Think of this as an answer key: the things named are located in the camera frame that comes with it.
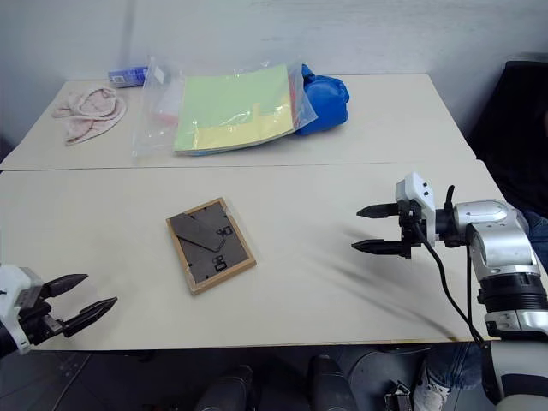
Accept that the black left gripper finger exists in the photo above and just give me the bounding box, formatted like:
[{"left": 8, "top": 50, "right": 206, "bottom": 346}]
[
  {"left": 42, "top": 273, "right": 90, "bottom": 299},
  {"left": 63, "top": 296, "right": 119, "bottom": 338}
]

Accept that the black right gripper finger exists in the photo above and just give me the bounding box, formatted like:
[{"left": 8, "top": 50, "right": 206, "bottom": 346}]
[
  {"left": 356, "top": 202, "right": 402, "bottom": 221},
  {"left": 350, "top": 239, "right": 406, "bottom": 258}
]

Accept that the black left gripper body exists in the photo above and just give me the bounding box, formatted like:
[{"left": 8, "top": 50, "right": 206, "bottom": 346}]
[{"left": 17, "top": 285, "right": 67, "bottom": 346}]

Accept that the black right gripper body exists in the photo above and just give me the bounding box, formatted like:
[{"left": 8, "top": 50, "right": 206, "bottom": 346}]
[{"left": 396, "top": 200, "right": 430, "bottom": 261}]

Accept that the grey rounded shape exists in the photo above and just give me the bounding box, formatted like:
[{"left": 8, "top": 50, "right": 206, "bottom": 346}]
[{"left": 345, "top": 345, "right": 432, "bottom": 411}]

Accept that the person's blue jeans leg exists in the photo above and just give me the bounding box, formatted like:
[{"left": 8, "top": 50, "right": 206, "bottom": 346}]
[{"left": 415, "top": 342, "right": 487, "bottom": 406}]

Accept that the dark rounded shape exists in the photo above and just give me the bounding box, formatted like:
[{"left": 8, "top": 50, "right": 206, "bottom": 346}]
[
  {"left": 307, "top": 354, "right": 357, "bottom": 411},
  {"left": 194, "top": 365, "right": 254, "bottom": 411}
]

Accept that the black chair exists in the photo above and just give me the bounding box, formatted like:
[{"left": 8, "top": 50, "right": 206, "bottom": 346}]
[{"left": 465, "top": 52, "right": 548, "bottom": 217}]

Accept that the clear plastic bag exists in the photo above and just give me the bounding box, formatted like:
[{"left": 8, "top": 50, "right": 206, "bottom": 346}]
[{"left": 130, "top": 54, "right": 319, "bottom": 158}]

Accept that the pink towel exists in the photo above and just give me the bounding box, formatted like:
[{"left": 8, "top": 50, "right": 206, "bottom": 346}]
[{"left": 51, "top": 86, "right": 128, "bottom": 147}]

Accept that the coloured paper stack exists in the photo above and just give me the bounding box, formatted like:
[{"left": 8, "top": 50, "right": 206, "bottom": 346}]
[{"left": 172, "top": 63, "right": 297, "bottom": 158}]

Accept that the small blue box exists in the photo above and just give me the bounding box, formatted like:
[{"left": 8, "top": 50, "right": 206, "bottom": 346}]
[{"left": 107, "top": 64, "right": 151, "bottom": 90}]

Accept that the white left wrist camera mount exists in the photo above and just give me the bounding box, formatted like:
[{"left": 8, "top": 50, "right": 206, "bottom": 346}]
[{"left": 0, "top": 265, "right": 45, "bottom": 354}]

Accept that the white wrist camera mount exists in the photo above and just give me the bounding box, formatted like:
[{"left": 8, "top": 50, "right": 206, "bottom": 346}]
[
  {"left": 394, "top": 171, "right": 438, "bottom": 247},
  {"left": 0, "top": 265, "right": 45, "bottom": 354}
]

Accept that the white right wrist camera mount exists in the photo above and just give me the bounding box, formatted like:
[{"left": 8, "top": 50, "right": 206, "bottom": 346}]
[{"left": 394, "top": 171, "right": 438, "bottom": 247}]

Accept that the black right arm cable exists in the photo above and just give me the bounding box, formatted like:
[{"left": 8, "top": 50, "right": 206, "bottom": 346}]
[{"left": 408, "top": 213, "right": 494, "bottom": 403}]

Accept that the wooden picture frame face down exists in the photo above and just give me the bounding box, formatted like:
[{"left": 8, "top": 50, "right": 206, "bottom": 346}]
[{"left": 165, "top": 196, "right": 258, "bottom": 296}]

